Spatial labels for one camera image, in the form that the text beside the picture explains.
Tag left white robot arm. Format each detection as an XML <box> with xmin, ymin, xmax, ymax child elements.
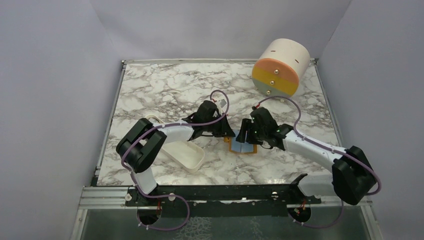
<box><xmin>115</xmin><ymin>100</ymin><xmax>235</xmax><ymax>206</ymax></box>

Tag cylindrical pastel drawer box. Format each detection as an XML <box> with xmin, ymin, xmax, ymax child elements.
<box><xmin>251</xmin><ymin>38</ymin><xmax>310</xmax><ymax>98</ymax></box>

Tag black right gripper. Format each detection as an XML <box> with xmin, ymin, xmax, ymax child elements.
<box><xmin>236</xmin><ymin>118</ymin><xmax>267</xmax><ymax>145</ymax></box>

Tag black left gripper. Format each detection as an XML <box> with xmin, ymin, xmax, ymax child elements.
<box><xmin>203</xmin><ymin>113</ymin><xmax>236</xmax><ymax>138</ymax></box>

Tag black metal base rail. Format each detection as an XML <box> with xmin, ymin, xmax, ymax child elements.
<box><xmin>91</xmin><ymin>177</ymin><xmax>322</xmax><ymax>220</ymax></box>

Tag yellow leather card holder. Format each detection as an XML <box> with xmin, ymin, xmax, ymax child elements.
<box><xmin>223</xmin><ymin>137</ymin><xmax>258</xmax><ymax>155</ymax></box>

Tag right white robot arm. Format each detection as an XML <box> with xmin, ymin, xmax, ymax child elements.
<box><xmin>236</xmin><ymin>107</ymin><xmax>379</xmax><ymax>205</ymax></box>

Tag white oval plastic tray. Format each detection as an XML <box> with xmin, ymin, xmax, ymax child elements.
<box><xmin>145</xmin><ymin>115</ymin><xmax>205</xmax><ymax>173</ymax></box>

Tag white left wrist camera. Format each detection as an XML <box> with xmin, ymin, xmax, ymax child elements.
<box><xmin>215</xmin><ymin>98</ymin><xmax>228</xmax><ymax>110</ymax></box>

